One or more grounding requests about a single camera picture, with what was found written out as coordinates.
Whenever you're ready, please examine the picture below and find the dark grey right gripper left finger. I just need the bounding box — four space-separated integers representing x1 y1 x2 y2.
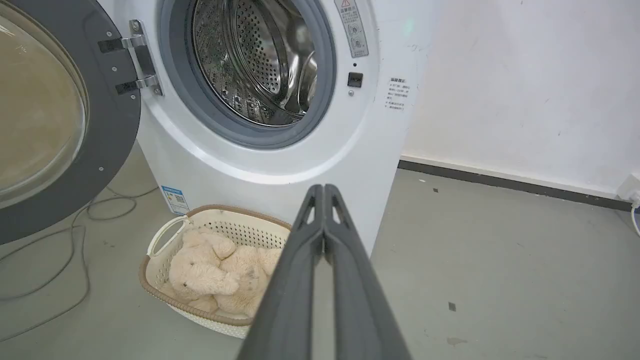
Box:
237 184 326 360

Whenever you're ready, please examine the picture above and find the cream perforated laundry basket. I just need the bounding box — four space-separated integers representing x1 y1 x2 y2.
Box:
139 204 293 340

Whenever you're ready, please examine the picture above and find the white wall power plug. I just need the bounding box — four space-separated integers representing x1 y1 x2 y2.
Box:
616 174 640 237

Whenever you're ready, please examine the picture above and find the blue energy label sticker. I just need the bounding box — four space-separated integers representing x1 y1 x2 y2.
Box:
160 185 191 216

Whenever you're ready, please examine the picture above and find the cream plush teddy bear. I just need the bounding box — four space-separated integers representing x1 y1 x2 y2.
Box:
160 228 284 319

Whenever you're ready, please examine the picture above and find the metal door hinge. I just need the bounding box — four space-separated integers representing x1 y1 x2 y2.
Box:
98 19 164 97

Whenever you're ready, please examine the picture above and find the grey round washing machine door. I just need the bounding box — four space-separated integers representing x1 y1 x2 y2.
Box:
0 0 142 246

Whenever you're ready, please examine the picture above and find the white front-load washing machine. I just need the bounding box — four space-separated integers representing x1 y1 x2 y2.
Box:
98 0 441 257

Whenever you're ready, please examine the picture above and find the grey warning label sticker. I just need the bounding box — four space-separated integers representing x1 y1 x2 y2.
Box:
334 0 370 59

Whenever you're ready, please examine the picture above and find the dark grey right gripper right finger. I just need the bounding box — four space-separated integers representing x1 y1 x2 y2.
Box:
323 184 413 360

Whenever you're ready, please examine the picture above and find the thin grey floor cable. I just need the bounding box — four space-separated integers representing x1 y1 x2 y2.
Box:
0 186 160 343

